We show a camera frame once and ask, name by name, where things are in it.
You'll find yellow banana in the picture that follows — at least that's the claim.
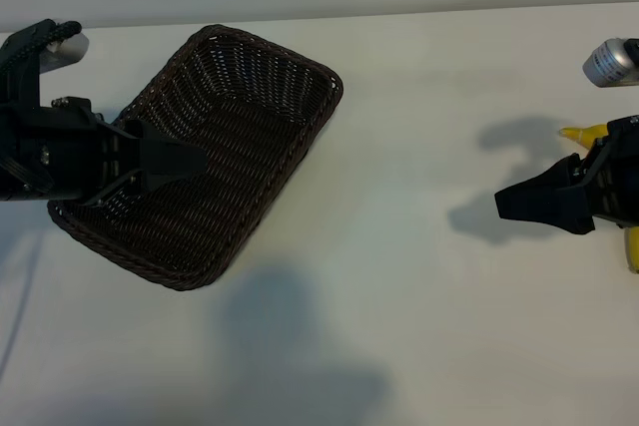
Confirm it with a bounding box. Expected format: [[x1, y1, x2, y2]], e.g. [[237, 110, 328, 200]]
[[557, 124, 639, 275]]

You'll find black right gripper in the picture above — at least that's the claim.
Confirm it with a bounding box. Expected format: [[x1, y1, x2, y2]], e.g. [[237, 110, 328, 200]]
[[493, 115, 639, 236]]

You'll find dark brown wicker basket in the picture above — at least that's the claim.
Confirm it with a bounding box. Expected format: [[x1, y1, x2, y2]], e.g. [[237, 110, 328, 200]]
[[47, 23, 344, 292]]

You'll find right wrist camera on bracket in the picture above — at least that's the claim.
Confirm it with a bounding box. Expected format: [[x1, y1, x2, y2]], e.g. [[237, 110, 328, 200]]
[[582, 37, 639, 89]]

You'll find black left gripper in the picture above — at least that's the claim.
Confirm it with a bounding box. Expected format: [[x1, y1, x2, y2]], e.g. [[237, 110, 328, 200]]
[[29, 96, 209, 208]]

